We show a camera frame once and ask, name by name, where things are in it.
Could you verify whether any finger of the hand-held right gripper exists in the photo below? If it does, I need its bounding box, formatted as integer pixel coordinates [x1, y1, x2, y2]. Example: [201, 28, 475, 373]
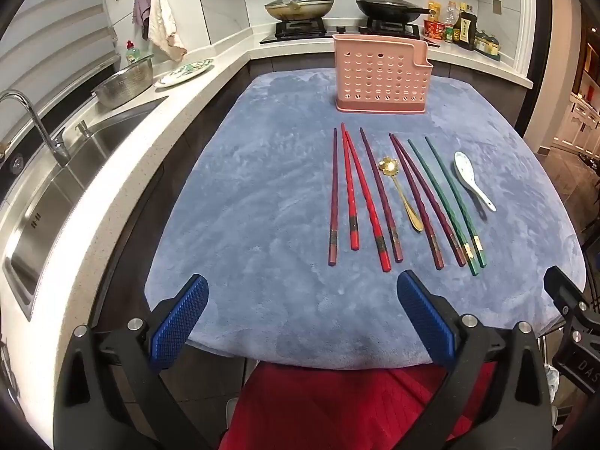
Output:
[543, 265, 594, 338]

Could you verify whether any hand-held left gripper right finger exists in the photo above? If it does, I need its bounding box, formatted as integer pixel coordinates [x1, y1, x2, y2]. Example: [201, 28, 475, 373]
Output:
[396, 269, 557, 450]

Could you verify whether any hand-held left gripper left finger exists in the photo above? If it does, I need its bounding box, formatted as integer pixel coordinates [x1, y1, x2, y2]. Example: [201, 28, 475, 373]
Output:
[51, 274, 227, 450]

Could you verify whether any green chopstick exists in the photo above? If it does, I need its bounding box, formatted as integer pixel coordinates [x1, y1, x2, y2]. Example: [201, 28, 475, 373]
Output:
[424, 136, 487, 268]
[408, 139, 479, 277]

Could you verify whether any maroon chopstick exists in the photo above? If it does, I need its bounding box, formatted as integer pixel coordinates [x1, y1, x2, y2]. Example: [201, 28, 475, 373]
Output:
[389, 133, 444, 271]
[359, 127, 404, 263]
[394, 134, 466, 267]
[327, 127, 339, 267]

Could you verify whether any bright red chopstick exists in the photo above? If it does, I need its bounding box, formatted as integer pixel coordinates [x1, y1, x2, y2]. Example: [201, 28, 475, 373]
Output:
[345, 130, 392, 273]
[340, 123, 361, 251]

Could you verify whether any white ceramic spoon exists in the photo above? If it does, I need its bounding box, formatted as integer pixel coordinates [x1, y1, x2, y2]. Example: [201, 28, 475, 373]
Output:
[453, 151, 497, 212]

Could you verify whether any pink perforated utensil holder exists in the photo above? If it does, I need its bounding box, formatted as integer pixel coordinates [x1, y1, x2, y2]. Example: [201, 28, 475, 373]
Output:
[332, 34, 433, 114]

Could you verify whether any gold flower spoon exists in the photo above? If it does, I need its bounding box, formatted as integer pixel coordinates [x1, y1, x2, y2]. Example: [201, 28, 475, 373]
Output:
[379, 156, 424, 234]

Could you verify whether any person's red clothing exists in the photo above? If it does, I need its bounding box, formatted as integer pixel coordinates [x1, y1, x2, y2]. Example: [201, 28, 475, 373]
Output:
[218, 363, 498, 450]

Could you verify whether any blue plush blanket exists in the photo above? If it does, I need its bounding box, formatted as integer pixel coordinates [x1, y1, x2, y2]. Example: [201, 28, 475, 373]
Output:
[143, 69, 587, 370]

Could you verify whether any white cabinet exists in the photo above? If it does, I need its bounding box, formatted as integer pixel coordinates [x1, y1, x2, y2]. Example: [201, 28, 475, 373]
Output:
[553, 94, 600, 160]

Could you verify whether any stainless steel sink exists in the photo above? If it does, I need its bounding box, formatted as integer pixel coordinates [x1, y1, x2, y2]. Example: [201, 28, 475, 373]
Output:
[2, 96, 170, 322]

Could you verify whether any chrome faucet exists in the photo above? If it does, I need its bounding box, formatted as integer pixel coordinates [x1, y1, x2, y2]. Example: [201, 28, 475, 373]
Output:
[0, 90, 71, 167]

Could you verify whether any steel colander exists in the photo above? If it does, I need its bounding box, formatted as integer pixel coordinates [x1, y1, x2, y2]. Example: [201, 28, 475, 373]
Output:
[91, 54, 155, 110]

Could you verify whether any patterned plate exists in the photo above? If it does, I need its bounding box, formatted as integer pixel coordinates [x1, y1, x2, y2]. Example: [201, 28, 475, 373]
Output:
[154, 58, 215, 88]

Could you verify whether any condiment jar rack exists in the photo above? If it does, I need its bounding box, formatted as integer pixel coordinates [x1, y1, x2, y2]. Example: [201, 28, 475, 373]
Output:
[474, 30, 502, 62]

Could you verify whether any dark soy sauce bottle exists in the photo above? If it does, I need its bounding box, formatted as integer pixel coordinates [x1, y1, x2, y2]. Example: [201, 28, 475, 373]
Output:
[454, 7, 479, 50]

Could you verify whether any white hanging towel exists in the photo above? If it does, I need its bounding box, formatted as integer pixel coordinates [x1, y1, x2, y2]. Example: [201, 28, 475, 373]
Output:
[147, 0, 188, 63]

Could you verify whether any black wok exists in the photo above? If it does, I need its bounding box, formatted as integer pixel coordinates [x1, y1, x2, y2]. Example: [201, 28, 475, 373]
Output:
[355, 2, 437, 24]

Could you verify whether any black gas stove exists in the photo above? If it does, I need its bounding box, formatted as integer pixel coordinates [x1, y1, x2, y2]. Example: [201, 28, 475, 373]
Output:
[259, 18, 425, 45]

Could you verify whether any purple hanging cloth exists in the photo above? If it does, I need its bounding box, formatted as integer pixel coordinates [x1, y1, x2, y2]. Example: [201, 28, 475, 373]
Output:
[132, 0, 153, 41]

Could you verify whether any glass lid of black wok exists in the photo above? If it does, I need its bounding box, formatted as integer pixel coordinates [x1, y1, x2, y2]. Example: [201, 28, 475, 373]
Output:
[357, 0, 425, 11]

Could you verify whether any window blind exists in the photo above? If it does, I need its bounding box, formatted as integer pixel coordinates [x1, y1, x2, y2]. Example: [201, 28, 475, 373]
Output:
[0, 0, 119, 104]

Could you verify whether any beige wok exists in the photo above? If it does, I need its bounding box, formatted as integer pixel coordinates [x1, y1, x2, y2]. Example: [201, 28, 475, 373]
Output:
[264, 0, 336, 23]

